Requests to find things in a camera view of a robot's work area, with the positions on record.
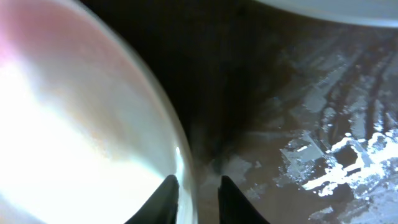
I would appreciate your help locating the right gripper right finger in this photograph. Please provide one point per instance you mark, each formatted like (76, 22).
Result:
(234, 207)

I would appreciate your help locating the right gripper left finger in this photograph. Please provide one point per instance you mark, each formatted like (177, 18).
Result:
(162, 205)

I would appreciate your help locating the white plate with sauce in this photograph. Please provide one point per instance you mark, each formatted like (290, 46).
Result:
(87, 132)

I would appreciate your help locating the pale grey plate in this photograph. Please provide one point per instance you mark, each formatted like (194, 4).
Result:
(377, 13)

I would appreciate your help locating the brown serving tray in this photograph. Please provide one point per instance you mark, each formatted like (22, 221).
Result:
(300, 113)

